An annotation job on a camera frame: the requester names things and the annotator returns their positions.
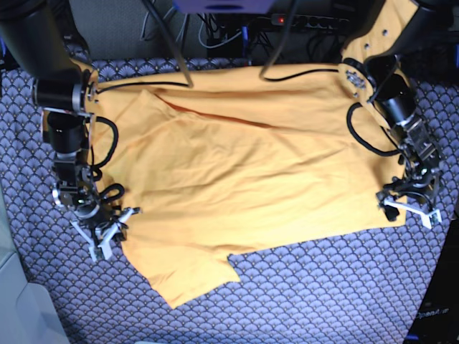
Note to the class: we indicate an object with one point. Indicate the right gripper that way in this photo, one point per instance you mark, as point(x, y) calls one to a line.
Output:
point(98, 219)

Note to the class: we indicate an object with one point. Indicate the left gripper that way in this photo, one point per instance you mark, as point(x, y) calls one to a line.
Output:
point(415, 192)

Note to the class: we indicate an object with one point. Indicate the yellow T-shirt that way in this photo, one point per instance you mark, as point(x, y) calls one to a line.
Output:
point(236, 165)

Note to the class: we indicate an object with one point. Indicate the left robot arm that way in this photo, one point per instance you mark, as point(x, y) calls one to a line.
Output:
point(371, 71)

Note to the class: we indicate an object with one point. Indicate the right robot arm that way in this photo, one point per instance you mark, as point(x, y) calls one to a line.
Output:
point(83, 142)

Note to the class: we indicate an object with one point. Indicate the blue fan-patterned table cloth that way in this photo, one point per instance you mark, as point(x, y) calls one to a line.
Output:
point(357, 288)

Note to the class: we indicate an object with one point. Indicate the white bin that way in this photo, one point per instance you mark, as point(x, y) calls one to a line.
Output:
point(27, 311)

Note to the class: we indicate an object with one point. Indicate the black OpenArm box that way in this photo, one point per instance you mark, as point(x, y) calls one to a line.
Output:
point(437, 317)

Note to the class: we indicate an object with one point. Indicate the black power strip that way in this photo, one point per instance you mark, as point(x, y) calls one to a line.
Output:
point(306, 22)

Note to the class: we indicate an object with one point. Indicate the blue box overhead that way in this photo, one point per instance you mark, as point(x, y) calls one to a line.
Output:
point(223, 6)

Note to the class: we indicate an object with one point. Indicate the blue handled clamp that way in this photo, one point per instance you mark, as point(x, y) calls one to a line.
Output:
point(245, 41)

